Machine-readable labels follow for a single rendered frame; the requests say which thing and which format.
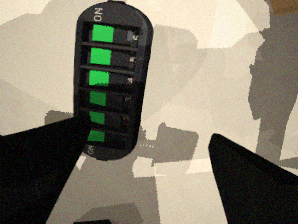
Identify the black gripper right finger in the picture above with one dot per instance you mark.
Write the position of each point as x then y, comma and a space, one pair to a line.
252, 189

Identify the dark grey switch unit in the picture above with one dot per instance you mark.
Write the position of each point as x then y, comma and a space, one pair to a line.
113, 42

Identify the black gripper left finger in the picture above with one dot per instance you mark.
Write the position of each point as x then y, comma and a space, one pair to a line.
34, 167

